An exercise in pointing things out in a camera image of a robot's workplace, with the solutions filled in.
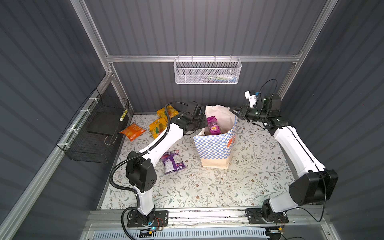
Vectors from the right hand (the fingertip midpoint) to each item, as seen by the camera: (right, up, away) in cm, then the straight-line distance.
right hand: (231, 110), depth 73 cm
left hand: (-11, -5, +10) cm, 16 cm away
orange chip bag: (-62, -11, +32) cm, 71 cm away
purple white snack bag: (-32, -30, +17) cm, 47 cm away
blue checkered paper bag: (-8, -16, +1) cm, 18 cm away
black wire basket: (-69, -13, -1) cm, 71 cm away
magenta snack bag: (-7, -6, +20) cm, 22 cm away
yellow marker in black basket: (-58, -1, +9) cm, 59 cm away
